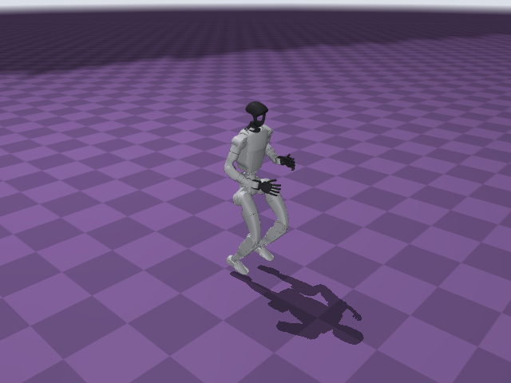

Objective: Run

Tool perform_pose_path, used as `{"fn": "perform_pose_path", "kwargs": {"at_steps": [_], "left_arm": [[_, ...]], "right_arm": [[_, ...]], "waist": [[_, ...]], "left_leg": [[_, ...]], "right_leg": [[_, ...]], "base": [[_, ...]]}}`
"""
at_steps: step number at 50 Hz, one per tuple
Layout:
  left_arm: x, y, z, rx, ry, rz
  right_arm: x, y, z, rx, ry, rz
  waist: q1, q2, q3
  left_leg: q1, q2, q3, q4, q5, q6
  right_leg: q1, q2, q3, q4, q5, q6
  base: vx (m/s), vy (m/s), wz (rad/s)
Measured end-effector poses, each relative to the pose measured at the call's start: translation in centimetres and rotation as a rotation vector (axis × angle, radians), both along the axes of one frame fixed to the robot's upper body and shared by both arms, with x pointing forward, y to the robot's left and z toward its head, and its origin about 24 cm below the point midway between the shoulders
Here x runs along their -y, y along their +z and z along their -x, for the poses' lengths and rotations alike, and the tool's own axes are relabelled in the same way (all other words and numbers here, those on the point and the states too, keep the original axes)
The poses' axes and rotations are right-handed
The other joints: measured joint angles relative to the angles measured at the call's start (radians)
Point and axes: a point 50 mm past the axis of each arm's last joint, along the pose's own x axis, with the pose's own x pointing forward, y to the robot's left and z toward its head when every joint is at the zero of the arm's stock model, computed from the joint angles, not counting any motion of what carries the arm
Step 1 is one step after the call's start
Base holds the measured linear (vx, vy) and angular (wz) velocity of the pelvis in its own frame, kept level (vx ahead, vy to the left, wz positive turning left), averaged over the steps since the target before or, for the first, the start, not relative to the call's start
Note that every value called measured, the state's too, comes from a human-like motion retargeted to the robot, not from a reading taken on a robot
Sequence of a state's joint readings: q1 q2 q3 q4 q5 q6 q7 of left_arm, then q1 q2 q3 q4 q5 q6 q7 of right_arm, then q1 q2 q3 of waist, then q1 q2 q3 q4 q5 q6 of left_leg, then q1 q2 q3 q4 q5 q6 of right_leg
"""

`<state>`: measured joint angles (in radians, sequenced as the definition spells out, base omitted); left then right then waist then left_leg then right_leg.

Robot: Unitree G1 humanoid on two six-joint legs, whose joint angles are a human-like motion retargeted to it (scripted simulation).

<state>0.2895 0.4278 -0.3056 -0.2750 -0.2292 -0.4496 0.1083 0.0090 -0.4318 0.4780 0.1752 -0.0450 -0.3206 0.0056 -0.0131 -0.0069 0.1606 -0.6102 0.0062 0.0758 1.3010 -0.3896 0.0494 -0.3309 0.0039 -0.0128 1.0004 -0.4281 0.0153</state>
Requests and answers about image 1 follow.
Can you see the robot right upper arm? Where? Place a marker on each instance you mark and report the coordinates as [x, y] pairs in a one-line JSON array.
[[237, 144]]

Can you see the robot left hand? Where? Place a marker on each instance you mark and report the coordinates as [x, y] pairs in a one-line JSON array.
[[288, 161]]

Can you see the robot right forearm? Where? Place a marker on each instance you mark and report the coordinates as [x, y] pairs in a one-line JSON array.
[[241, 178]]

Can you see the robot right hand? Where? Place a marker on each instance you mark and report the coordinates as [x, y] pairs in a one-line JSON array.
[[267, 187]]

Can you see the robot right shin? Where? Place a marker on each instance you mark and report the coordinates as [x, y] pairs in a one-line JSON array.
[[245, 248]]

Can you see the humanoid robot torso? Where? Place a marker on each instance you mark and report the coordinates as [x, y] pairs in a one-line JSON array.
[[251, 156]]

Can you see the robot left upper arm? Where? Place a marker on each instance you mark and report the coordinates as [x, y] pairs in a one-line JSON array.
[[270, 131]]

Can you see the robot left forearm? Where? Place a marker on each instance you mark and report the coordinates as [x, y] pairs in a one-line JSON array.
[[270, 153]]

